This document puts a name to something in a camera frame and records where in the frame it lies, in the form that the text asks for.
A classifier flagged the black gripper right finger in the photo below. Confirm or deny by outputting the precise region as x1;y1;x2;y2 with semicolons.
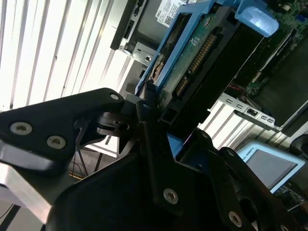
190;129;303;231

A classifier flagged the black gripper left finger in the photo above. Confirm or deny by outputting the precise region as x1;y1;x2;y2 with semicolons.
0;83;186;217

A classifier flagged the hard disk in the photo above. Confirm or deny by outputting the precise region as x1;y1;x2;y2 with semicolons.
134;0;280;169

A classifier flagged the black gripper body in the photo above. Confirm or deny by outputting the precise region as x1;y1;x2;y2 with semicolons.
45;150;244;231

